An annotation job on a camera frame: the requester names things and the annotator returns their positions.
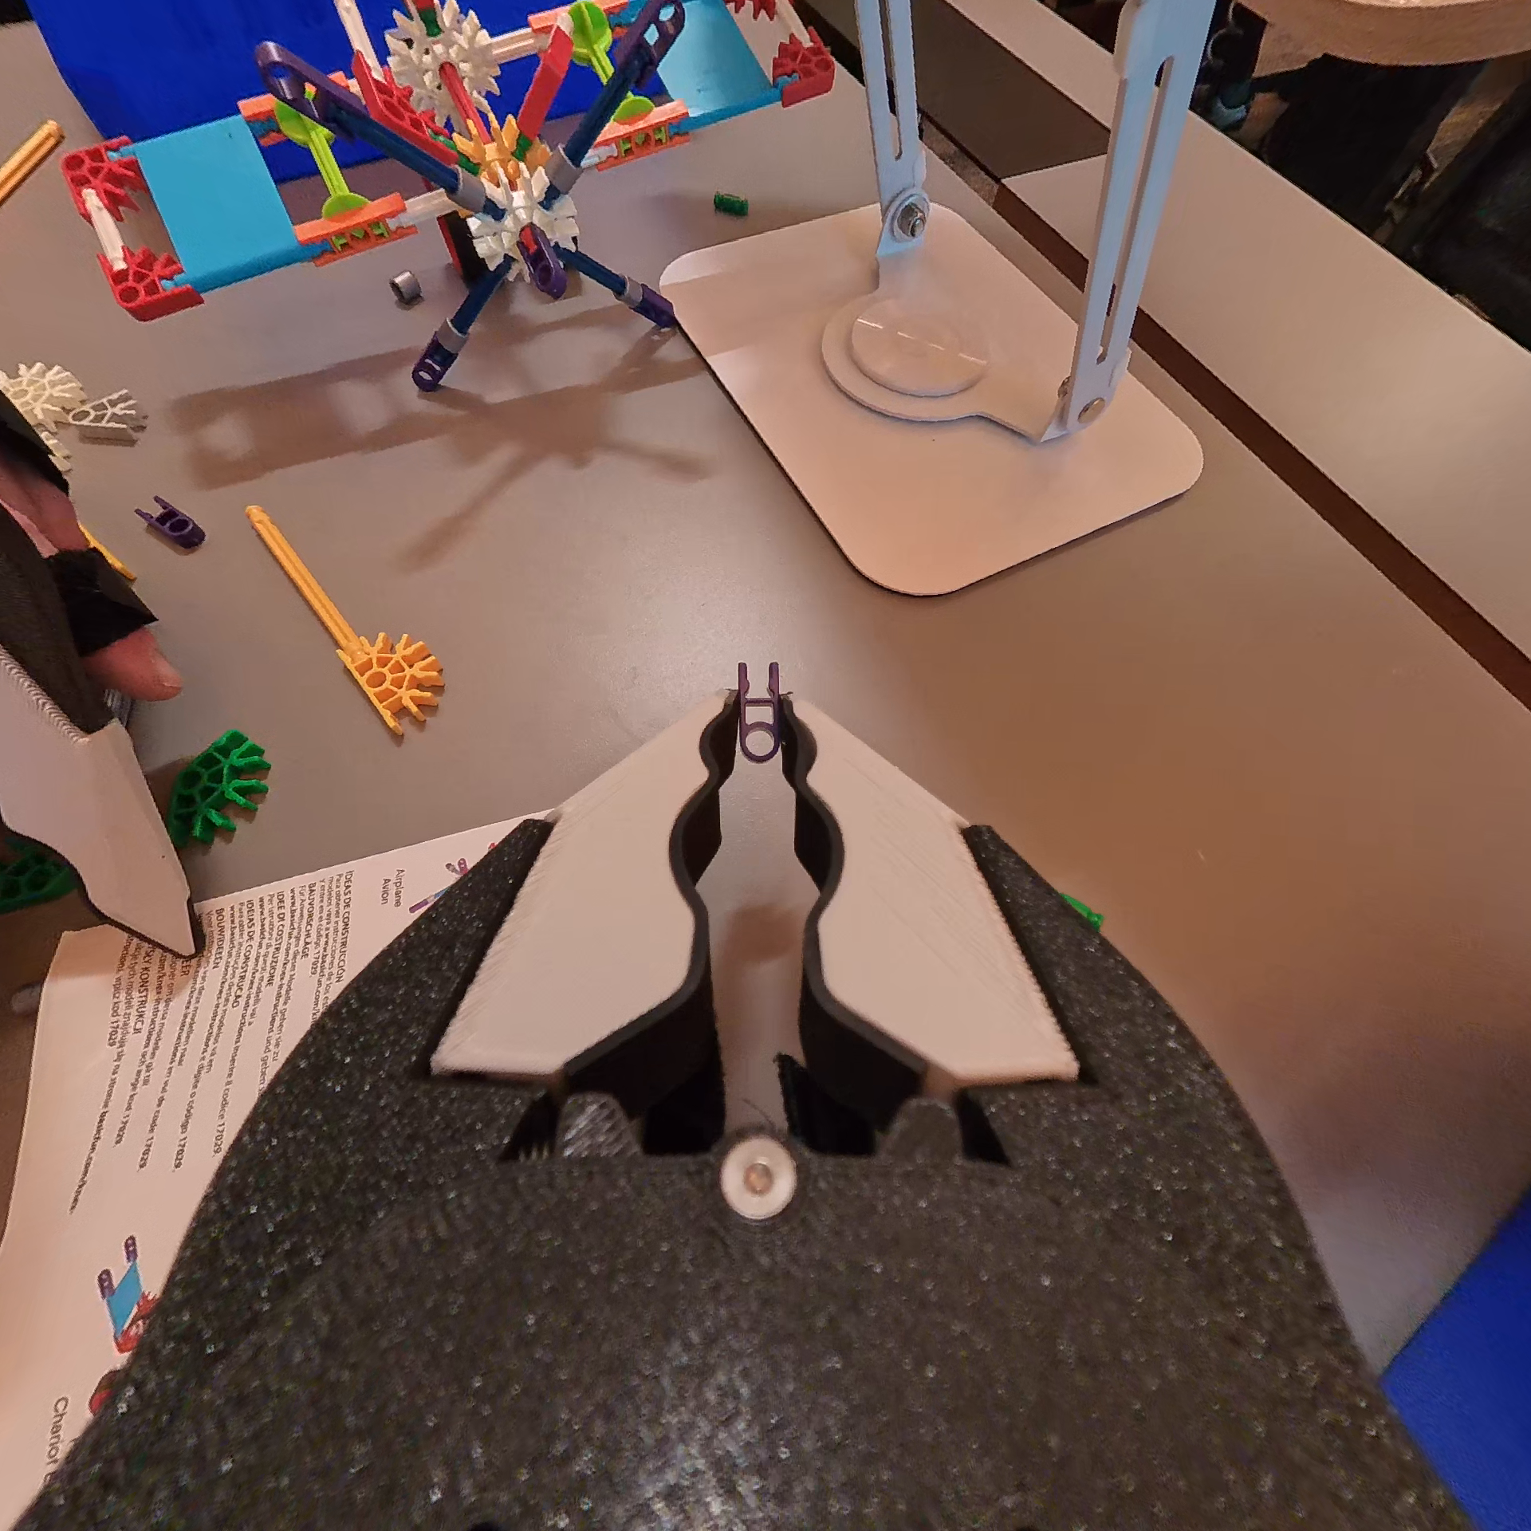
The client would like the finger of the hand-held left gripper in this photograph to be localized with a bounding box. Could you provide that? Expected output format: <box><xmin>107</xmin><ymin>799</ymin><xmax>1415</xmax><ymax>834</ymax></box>
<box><xmin>0</xmin><ymin>647</ymin><xmax>200</xmax><ymax>961</ymax></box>

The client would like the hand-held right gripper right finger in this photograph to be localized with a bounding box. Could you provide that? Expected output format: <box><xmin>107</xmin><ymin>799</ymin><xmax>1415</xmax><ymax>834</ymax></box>
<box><xmin>776</xmin><ymin>695</ymin><xmax>1080</xmax><ymax>1159</ymax></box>

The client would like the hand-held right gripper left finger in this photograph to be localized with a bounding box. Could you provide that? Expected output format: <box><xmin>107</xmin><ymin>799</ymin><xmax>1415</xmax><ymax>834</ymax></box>
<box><xmin>428</xmin><ymin>692</ymin><xmax>743</xmax><ymax>1159</ymax></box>

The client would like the green fan connector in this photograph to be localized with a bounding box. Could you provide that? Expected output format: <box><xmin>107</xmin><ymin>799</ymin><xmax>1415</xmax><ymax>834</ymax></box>
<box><xmin>166</xmin><ymin>730</ymin><xmax>275</xmax><ymax>846</ymax></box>
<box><xmin>0</xmin><ymin>840</ymin><xmax>81</xmax><ymax>916</ymax></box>

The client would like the yellow plastic rod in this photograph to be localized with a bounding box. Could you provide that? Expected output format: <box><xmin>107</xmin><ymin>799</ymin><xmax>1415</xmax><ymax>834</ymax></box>
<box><xmin>246</xmin><ymin>505</ymin><xmax>367</xmax><ymax>657</ymax></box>
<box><xmin>0</xmin><ymin>120</ymin><xmax>65</xmax><ymax>208</ymax></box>

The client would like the colourful construction toy plane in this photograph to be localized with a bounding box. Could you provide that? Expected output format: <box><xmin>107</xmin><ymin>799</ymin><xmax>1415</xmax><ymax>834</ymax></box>
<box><xmin>60</xmin><ymin>0</ymin><xmax>838</xmax><ymax>396</ymax></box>

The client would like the person's left hand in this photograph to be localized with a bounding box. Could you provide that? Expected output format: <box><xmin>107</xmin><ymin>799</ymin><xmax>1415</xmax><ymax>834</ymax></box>
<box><xmin>0</xmin><ymin>454</ymin><xmax>185</xmax><ymax>704</ymax></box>

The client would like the white snowflake connector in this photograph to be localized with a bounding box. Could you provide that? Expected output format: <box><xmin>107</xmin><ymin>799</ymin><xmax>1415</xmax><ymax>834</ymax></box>
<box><xmin>0</xmin><ymin>364</ymin><xmax>90</xmax><ymax>435</ymax></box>

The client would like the toy instruction booklet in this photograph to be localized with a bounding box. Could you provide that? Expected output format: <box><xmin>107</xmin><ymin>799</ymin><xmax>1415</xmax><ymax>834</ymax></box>
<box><xmin>0</xmin><ymin>812</ymin><xmax>556</xmax><ymax>1497</ymax></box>

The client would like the wooden and white book stand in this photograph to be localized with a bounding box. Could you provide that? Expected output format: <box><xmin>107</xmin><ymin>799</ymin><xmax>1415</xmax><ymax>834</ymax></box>
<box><xmin>663</xmin><ymin>0</ymin><xmax>1531</xmax><ymax>597</ymax></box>

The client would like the blue plastic bin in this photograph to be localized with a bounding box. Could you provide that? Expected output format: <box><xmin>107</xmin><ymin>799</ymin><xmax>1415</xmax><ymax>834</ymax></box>
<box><xmin>1375</xmin><ymin>1209</ymin><xmax>1531</xmax><ymax>1531</ymax></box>
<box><xmin>23</xmin><ymin>0</ymin><xmax>718</xmax><ymax>182</ymax></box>

